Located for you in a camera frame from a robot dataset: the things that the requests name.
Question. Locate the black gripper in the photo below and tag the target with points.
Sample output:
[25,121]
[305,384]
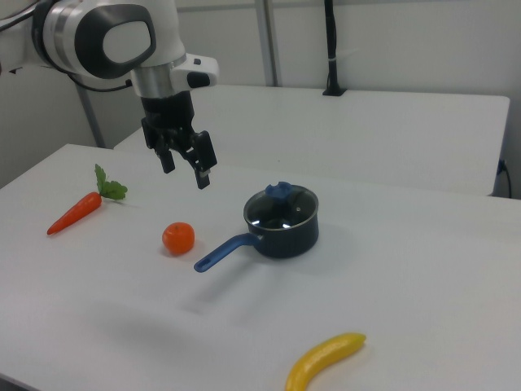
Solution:
[167,112]

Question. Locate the glass lid with blue knob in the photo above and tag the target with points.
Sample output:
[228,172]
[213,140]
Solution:
[281,209]

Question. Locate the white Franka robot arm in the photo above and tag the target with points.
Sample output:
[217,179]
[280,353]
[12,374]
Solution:
[65,36]

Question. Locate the toy orange fruit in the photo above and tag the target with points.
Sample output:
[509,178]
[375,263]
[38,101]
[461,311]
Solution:
[178,238]

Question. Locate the orange toy carrot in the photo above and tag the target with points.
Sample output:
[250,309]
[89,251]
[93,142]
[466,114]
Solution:
[75,212]

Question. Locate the dark blue saucepan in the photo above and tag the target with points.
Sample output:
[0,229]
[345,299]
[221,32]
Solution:
[289,240]

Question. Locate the white background table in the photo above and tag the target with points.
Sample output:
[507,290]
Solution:
[346,130]

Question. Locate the yellow toy banana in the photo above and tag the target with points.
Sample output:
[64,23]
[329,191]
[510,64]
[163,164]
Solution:
[317,358]

